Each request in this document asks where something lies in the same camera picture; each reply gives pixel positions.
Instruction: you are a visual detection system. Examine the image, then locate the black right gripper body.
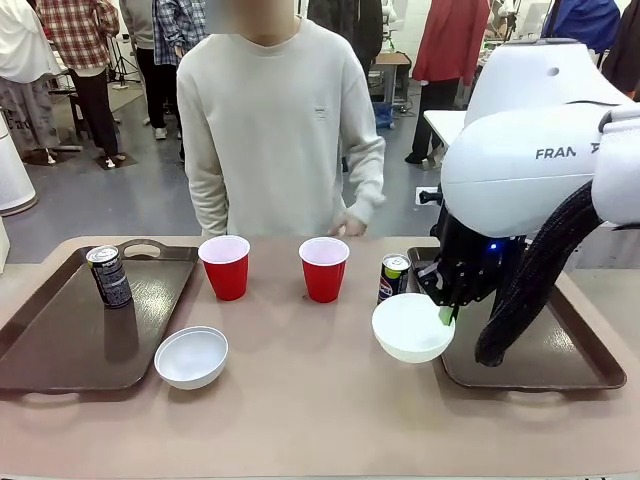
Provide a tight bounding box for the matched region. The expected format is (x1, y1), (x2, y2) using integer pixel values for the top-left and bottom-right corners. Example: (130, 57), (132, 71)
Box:
(428, 212), (527, 307)

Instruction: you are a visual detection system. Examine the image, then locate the white bowl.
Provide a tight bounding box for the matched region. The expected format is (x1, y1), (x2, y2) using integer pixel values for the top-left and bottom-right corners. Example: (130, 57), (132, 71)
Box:
(371, 293), (456, 364)
(153, 326), (230, 391)

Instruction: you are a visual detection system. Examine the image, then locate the person's right forearm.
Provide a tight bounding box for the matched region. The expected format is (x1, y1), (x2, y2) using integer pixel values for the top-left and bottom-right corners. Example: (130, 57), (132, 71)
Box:
(189, 159), (234, 238)

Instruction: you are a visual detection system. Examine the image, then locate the person's left forearm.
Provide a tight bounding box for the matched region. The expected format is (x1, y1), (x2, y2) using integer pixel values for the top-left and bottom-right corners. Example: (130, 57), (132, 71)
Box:
(343, 144), (387, 226)

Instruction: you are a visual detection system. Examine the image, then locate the person's left hand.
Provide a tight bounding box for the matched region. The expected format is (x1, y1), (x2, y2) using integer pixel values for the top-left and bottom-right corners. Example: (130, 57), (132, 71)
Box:
(327, 212), (370, 238)

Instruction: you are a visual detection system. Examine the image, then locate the dark blue Pepsi can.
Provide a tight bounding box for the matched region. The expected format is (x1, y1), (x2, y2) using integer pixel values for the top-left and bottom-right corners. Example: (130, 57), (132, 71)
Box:
(377, 253), (412, 306)

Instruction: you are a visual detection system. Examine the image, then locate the red plastic cup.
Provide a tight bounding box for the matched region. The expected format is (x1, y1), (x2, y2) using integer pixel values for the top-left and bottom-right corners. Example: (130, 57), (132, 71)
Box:
(298, 237), (350, 304)
(197, 235), (251, 302)

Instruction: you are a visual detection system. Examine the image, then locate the brown plastic tray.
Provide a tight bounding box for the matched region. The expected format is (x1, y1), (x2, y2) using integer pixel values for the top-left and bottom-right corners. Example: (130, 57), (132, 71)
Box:
(0, 238), (201, 401)
(405, 245), (629, 401)

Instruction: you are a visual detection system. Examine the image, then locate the white background table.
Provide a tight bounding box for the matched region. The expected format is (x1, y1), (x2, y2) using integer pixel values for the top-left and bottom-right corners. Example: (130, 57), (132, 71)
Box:
(423, 108), (470, 157)

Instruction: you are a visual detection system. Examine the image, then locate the blue box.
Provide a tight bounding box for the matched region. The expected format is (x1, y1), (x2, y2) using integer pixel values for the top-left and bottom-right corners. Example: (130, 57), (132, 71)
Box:
(372, 102), (397, 132)

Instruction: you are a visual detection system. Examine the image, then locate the person in red jacket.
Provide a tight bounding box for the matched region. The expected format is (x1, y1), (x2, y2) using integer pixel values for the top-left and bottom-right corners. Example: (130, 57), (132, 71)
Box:
(403, 0), (492, 169)

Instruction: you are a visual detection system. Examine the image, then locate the person in cream sweater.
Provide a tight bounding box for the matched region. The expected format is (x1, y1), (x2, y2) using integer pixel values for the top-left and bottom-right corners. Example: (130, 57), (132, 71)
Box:
(176, 17), (387, 239)

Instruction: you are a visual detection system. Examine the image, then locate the person in black clothes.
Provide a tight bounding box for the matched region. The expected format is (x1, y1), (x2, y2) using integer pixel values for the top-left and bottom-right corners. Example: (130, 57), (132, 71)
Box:
(306, 0), (385, 76)

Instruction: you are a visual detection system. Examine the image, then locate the person in blue top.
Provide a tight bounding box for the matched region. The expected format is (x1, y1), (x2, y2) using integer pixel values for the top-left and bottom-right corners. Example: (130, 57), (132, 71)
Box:
(538, 0), (622, 54)

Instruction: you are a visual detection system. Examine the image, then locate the person in dark red top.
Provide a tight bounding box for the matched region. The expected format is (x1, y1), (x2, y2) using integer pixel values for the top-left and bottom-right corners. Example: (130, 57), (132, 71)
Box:
(601, 0), (640, 96)

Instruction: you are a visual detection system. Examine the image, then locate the black drink can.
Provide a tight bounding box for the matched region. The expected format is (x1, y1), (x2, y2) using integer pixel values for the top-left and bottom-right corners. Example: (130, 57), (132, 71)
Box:
(85, 244), (134, 308)

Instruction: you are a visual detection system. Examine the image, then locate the person in blue plaid shirt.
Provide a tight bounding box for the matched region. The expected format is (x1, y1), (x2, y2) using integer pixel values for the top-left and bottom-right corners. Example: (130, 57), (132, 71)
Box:
(149, 0), (210, 141)

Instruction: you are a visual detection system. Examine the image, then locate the black tripod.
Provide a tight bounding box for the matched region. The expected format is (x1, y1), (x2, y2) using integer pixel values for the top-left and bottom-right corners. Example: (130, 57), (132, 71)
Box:
(110, 37), (135, 90)

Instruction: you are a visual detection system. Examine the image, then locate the person in grey top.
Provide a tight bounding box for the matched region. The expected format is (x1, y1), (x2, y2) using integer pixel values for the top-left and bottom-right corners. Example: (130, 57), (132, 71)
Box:
(118, 0), (157, 51)

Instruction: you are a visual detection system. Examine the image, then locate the person in red plaid shirt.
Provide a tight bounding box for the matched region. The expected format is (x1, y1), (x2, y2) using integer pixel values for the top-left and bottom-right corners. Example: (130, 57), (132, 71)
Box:
(37, 0), (121, 169)

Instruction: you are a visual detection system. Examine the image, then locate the white cylindrical appliance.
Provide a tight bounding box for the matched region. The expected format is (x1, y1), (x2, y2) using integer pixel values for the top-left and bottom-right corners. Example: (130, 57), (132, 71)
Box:
(0, 107), (39, 217)

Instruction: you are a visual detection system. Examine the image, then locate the person in white top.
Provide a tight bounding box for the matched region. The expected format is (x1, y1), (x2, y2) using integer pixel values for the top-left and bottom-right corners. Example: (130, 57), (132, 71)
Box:
(0, 0), (64, 164)

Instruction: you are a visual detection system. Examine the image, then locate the black braided cable sleeve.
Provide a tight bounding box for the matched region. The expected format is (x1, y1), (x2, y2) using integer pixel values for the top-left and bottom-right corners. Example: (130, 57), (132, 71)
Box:
(474, 178), (604, 368)

